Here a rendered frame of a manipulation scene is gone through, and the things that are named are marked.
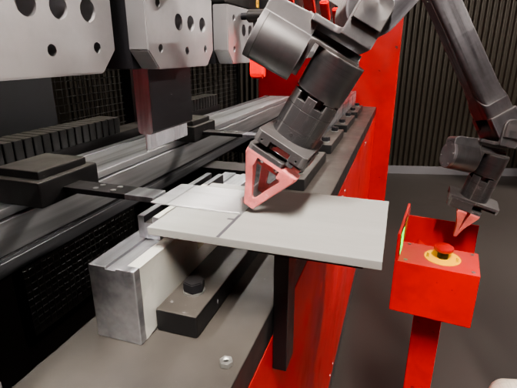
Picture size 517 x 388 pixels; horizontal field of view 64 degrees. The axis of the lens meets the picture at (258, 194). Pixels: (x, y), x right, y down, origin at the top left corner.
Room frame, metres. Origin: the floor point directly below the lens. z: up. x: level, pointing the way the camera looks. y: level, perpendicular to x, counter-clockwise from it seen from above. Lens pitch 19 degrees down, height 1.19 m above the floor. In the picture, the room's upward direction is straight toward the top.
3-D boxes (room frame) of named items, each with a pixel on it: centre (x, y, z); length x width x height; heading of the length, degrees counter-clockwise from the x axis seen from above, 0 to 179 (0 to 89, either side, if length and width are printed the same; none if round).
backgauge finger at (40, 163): (0.58, 0.26, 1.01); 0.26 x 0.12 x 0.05; 71
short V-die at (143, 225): (0.57, 0.10, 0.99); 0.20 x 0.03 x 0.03; 161
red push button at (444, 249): (0.78, -0.39, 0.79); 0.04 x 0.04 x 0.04
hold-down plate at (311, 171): (1.08, -0.13, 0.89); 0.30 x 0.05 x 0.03; 161
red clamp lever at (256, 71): (0.66, 0.01, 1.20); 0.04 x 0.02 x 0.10; 71
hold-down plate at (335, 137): (1.46, -0.26, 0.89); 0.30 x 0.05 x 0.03; 161
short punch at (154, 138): (0.53, 0.12, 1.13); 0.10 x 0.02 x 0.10; 161
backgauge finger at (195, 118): (1.02, 0.11, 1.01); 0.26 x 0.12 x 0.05; 71
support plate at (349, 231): (0.48, -0.02, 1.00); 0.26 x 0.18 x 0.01; 71
